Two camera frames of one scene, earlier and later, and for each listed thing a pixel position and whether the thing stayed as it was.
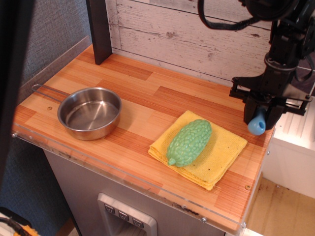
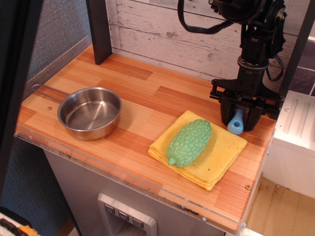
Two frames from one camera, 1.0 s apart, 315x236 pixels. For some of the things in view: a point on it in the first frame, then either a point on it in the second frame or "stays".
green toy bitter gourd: [187, 141] stays
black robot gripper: [272, 83] → [249, 85]
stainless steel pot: [91, 113] stays
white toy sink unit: [291, 159] stays
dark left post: [97, 13] stays
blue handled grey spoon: [257, 125] → [236, 125]
